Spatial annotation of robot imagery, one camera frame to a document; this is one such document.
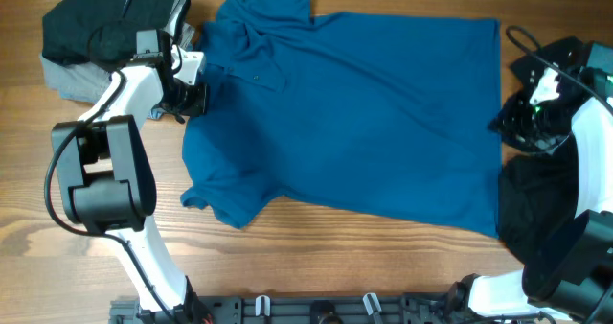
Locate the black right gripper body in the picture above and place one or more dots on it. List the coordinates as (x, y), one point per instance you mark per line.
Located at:
(537, 126)

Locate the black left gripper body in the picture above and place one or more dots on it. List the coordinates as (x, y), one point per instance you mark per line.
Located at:
(186, 99)

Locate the dark green garment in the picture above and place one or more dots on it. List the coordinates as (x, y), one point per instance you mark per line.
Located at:
(538, 193)

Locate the blue polo shirt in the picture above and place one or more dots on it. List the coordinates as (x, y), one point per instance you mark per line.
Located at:
(380, 114)

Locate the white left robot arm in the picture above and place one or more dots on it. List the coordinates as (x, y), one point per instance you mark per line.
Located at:
(99, 183)

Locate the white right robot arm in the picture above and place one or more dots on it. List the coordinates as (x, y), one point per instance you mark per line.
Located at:
(570, 277)

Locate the light blue folded garment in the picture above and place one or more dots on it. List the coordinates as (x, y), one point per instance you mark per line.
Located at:
(156, 114)

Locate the black folded garment on stack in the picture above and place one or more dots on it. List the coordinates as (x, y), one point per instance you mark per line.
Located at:
(102, 31)

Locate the grey folded garment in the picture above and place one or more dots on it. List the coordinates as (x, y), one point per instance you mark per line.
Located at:
(87, 82)

